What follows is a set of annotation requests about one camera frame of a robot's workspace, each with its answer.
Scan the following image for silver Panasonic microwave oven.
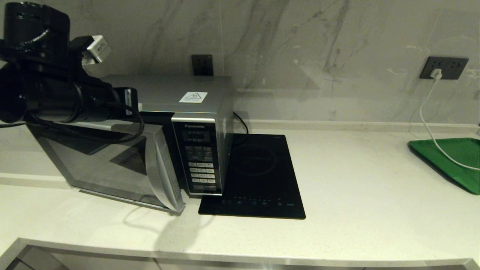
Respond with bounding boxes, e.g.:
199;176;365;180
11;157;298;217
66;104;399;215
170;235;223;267
101;74;234;197

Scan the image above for silver black microwave door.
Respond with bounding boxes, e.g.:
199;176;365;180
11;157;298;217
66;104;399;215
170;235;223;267
26;121;186;215

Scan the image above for black microwave control panel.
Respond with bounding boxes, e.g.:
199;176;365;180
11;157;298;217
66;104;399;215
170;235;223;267
171;117;222;195

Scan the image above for white warning sticker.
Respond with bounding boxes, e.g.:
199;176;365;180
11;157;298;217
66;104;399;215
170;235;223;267
179;91;208;103

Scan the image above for black induction cooktop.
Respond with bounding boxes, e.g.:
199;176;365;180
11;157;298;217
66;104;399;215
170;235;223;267
198;134;306;220

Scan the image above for grey base cabinet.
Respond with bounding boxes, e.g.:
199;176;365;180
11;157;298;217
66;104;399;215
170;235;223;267
0;238;480;270

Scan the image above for green plastic tray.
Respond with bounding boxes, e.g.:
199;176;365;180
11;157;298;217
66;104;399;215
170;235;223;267
408;138;480;195

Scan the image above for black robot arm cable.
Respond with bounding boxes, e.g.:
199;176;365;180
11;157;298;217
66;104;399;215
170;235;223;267
24;101;145;145

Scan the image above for small black wall socket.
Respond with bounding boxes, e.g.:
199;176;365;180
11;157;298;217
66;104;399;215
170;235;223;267
191;55;214;76

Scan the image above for white power cable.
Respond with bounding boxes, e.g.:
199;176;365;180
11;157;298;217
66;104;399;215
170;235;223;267
419;80;480;171

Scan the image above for wide black wall socket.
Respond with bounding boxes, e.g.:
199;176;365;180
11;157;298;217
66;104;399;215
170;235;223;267
419;56;469;80

